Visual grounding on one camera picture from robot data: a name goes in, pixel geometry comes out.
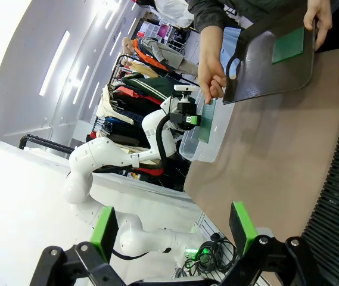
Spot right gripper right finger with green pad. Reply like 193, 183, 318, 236
216, 201, 337, 286

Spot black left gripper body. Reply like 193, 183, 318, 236
169, 102, 192, 132

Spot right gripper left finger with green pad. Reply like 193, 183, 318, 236
29, 206, 128, 286

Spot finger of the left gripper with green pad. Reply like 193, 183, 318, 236
185, 114, 202, 128

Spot green PCB board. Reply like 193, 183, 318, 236
198, 99, 218, 144
271, 26, 306, 65

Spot black serving tray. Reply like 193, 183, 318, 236
222, 8, 316, 105

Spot person's right forearm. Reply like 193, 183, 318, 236
200, 25, 226, 62

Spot person's right hand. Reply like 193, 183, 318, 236
197, 55, 228, 104

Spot person's left hand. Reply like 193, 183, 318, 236
303, 0, 333, 52

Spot clear plastic storage box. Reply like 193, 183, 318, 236
178, 88, 236, 163

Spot clothes rack with garments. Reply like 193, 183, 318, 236
90, 53, 195, 182

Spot mannequin with orange garment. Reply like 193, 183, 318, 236
120, 36, 200, 77

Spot person's grey jacket torso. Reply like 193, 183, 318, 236
186, 0, 310, 33

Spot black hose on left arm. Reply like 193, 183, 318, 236
155, 114, 176, 163

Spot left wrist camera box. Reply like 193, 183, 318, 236
173, 84, 197, 94

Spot tangled black floor cables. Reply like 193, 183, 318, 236
183, 234, 237, 276

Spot black metal pipe frame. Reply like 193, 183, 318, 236
18, 133, 75, 155

